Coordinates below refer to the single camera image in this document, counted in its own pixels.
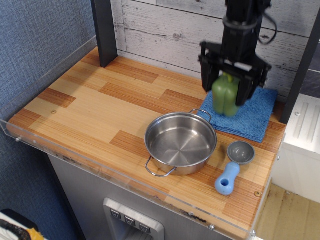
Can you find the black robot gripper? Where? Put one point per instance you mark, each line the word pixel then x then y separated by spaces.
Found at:
pixel 237 56

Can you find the green plastic bell pepper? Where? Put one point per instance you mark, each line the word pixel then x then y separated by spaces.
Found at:
pixel 224 95

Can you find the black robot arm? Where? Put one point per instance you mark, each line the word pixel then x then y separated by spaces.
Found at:
pixel 245 12

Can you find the blue folded cloth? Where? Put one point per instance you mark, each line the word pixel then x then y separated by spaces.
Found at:
pixel 251 120

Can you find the blue grey plastic scoop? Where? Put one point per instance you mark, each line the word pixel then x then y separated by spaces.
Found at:
pixel 239 153

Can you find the stainless steel pot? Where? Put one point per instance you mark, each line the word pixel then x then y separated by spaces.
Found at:
pixel 179 143

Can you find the white ribbed side counter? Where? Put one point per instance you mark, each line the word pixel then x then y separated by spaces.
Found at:
pixel 297 168

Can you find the silver dispenser button panel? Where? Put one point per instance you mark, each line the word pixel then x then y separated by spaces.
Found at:
pixel 128 224

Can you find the grey toy fridge cabinet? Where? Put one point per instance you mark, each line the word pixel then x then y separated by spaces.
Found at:
pixel 86 193

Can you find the clear acrylic table guard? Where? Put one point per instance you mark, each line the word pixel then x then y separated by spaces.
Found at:
pixel 95 119

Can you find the yellow black object bottom left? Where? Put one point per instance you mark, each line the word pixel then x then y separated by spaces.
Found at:
pixel 14 226

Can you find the right black frame post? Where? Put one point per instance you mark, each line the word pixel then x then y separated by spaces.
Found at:
pixel 302 71

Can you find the black frame post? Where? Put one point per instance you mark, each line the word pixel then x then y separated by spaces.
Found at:
pixel 302 71
pixel 105 31

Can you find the left black frame post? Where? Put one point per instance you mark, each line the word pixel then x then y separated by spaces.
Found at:
pixel 105 31

